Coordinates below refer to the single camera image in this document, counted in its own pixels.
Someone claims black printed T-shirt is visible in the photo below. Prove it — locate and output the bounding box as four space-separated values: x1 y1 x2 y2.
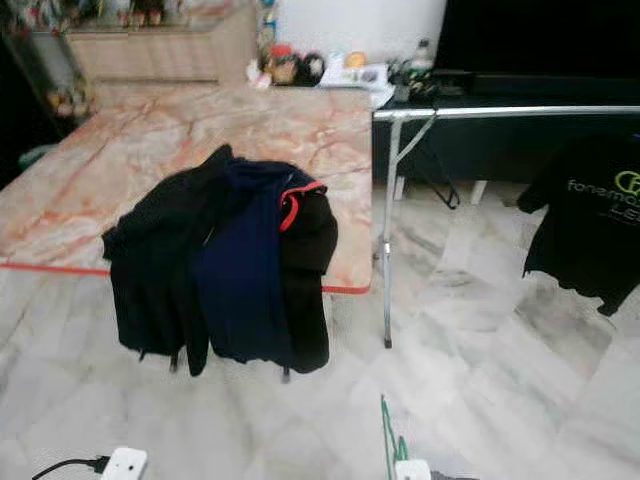
518 140 640 316

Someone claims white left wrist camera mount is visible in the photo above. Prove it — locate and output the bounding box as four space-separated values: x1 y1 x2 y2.
100 447 148 480

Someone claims black mouse plush toy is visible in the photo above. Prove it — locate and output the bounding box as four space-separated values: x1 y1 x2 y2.
292 52 326 86

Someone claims white paper stack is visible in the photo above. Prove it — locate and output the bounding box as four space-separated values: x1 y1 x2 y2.
318 63 396 106

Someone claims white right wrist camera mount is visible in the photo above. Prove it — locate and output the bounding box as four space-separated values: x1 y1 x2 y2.
395 458 433 480

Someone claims silver metal clothes rack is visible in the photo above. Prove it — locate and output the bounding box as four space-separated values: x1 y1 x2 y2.
372 105 640 349

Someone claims black television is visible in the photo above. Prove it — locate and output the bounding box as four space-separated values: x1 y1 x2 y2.
435 0 640 76

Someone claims jar with red lid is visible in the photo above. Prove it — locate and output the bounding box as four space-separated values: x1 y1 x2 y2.
268 43 296 86

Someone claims navy blue garment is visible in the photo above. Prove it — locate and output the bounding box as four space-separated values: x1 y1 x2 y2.
195 158 311 366

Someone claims light wooden cabinet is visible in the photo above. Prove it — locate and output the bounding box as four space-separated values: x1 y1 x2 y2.
65 10 256 89

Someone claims green plastic hanger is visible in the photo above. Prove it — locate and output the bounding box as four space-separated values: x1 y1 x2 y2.
380 395 411 466

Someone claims black soundbar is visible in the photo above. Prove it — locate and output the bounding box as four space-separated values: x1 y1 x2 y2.
465 72 640 97

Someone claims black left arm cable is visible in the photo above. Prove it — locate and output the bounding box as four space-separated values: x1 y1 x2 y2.
32 457 111 480

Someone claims marble table with red edge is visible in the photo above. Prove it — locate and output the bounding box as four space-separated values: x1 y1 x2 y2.
0 85 373 296

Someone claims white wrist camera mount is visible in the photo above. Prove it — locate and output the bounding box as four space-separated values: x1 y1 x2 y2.
100 447 148 480
395 458 433 480

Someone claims dark glass display cabinet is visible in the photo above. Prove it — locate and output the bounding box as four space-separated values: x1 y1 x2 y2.
0 0 96 181

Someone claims blue and gold trophy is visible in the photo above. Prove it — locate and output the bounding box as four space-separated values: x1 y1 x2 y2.
257 0 279 56

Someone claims plain black garment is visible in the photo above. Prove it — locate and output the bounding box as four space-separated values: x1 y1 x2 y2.
102 145 231 376

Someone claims black TV console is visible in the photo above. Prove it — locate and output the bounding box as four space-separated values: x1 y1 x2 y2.
370 85 640 186

